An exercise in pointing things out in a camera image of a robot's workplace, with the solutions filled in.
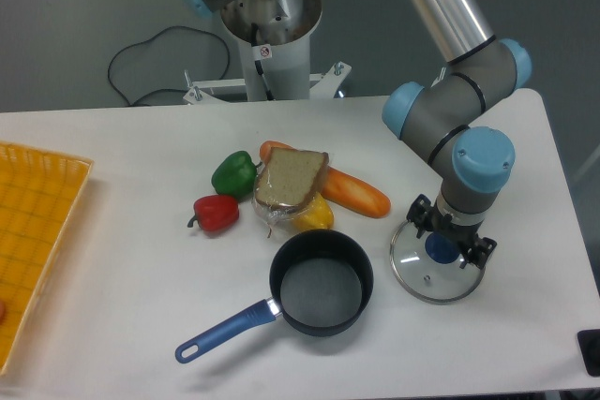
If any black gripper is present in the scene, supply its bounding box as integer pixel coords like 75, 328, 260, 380
406, 194, 497, 269

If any glass lid blue knob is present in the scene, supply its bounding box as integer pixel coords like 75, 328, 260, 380
389, 220, 485, 304

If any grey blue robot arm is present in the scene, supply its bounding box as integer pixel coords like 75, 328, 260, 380
188, 0, 532, 268

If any orange baguette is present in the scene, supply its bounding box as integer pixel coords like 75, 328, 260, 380
260, 141, 391, 218

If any yellow bell pepper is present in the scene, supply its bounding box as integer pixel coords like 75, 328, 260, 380
292, 193, 335, 231

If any wrapped bread slice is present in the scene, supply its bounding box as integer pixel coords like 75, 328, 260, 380
252, 148, 329, 235

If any black corner device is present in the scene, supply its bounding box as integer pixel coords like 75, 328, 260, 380
577, 329, 600, 378

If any green bell pepper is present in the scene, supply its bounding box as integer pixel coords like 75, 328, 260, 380
211, 150, 260, 200

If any red bell pepper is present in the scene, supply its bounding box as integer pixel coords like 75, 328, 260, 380
187, 194, 239, 232

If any yellow plastic basket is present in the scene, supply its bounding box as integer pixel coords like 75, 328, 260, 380
1, 141, 94, 374

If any black saucepan blue handle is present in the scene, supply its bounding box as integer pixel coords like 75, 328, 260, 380
174, 230, 374, 363

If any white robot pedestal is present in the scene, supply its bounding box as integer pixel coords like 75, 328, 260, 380
184, 0, 352, 104

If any black floor cable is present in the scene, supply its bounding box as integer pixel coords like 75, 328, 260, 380
107, 25, 232, 107

